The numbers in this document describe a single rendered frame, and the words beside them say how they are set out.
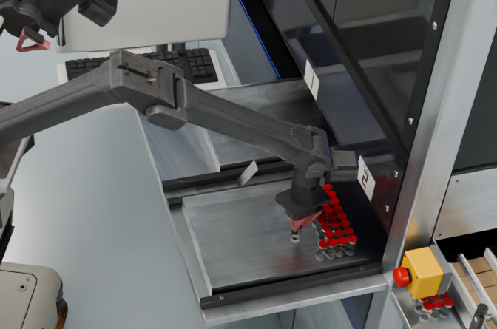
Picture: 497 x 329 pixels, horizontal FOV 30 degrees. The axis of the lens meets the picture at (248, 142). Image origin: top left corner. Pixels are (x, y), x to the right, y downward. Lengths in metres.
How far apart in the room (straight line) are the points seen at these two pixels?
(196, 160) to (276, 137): 0.51
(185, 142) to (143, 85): 0.72
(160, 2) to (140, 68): 1.02
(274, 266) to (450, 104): 0.57
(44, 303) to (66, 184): 0.78
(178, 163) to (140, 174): 1.22
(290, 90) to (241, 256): 0.58
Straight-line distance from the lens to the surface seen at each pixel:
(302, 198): 1.91
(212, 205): 2.10
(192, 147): 2.23
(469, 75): 1.62
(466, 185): 1.84
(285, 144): 1.74
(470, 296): 1.97
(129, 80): 1.53
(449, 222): 1.90
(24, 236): 3.23
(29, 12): 2.01
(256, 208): 2.10
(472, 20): 1.54
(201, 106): 1.62
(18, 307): 2.70
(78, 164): 3.45
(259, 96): 2.38
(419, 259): 1.87
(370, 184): 1.98
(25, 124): 1.64
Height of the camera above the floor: 2.42
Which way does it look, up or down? 43 degrees down
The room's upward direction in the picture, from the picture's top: 6 degrees clockwise
